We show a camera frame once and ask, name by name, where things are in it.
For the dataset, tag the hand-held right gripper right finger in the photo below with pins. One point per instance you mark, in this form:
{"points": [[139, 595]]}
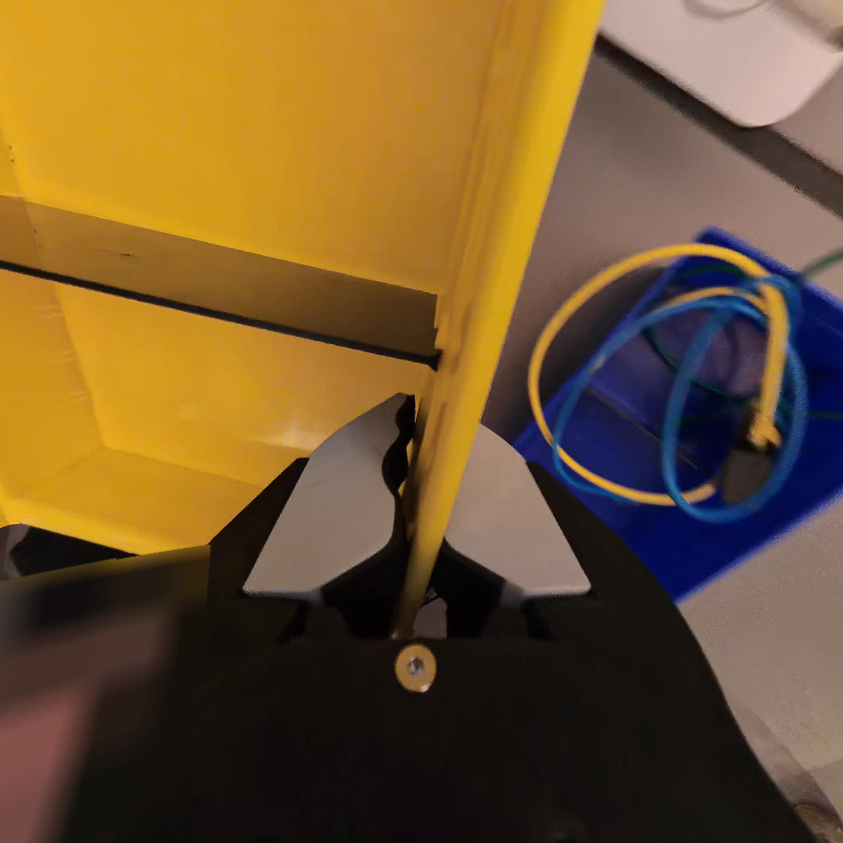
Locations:
{"points": [[520, 527]]}

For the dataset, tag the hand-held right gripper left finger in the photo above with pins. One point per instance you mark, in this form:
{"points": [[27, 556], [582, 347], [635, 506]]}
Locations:
{"points": [[329, 514]]}

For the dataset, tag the black network switch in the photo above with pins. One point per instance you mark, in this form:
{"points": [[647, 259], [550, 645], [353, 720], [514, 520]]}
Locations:
{"points": [[744, 467]]}

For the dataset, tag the yellow plastic bin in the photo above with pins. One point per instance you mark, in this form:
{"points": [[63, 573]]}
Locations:
{"points": [[263, 132]]}

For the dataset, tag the blue plastic bin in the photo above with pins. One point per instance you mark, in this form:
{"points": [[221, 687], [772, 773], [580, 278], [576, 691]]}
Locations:
{"points": [[625, 540]]}

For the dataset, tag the black bin divider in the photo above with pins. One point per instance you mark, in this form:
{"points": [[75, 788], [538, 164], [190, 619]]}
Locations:
{"points": [[263, 290]]}

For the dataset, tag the white stand base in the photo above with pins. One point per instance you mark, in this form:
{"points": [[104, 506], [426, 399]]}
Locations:
{"points": [[737, 52]]}

